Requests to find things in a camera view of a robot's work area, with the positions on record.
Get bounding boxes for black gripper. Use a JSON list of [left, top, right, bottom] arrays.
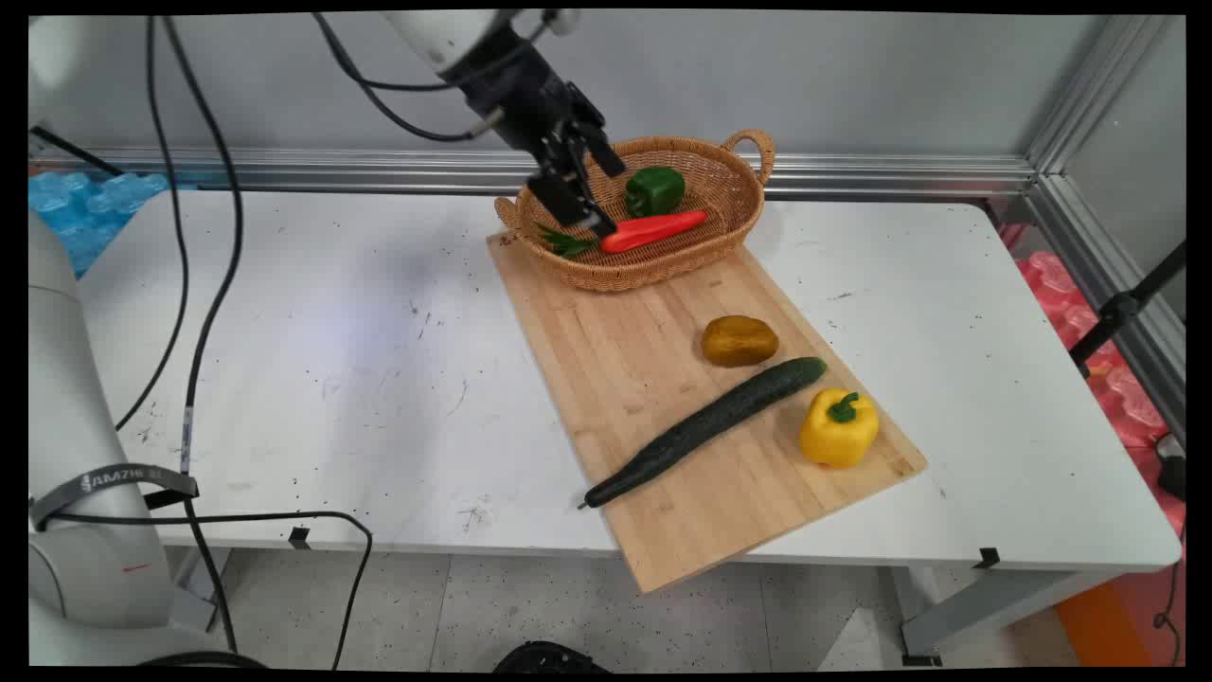
[[445, 24, 627, 238]]

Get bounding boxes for brown potato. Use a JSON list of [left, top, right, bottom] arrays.
[[702, 315, 780, 368]]

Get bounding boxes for green bell pepper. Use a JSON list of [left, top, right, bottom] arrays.
[[625, 167, 686, 218]]

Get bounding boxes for orange carrot with green leaves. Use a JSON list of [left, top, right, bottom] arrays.
[[535, 209, 709, 261]]

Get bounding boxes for wooden cutting board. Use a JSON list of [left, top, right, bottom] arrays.
[[487, 232, 928, 595]]

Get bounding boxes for dark green cucumber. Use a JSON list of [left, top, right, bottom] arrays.
[[579, 357, 829, 511]]

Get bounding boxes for yellow bell pepper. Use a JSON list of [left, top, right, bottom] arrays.
[[798, 387, 881, 470]]

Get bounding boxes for black round object on floor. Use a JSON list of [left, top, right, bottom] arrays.
[[492, 641, 612, 673]]

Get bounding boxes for pink foam mat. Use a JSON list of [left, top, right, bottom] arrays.
[[999, 223, 1186, 546]]

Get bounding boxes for black rod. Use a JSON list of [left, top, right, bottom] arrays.
[[28, 125, 126, 178]]

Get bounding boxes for black tripod stand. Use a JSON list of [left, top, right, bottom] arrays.
[[1068, 242, 1186, 380]]

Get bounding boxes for grey table leg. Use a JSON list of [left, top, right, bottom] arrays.
[[900, 566, 1128, 667]]

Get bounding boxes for woven wicker basket with handles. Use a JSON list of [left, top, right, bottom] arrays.
[[494, 130, 776, 293]]

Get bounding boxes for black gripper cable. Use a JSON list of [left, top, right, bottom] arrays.
[[311, 11, 503, 145]]

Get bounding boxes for thick black cable with label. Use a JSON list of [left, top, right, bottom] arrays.
[[163, 14, 245, 655]]

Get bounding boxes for thin black cable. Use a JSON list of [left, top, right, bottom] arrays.
[[116, 14, 190, 432]]

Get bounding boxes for black cable looped under strap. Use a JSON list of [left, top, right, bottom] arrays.
[[43, 510, 374, 669]]

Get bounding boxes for grey velcro strap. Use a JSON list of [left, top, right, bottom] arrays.
[[28, 463, 201, 528]]

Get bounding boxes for black box with cable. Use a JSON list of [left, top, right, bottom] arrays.
[[1153, 433, 1186, 501]]

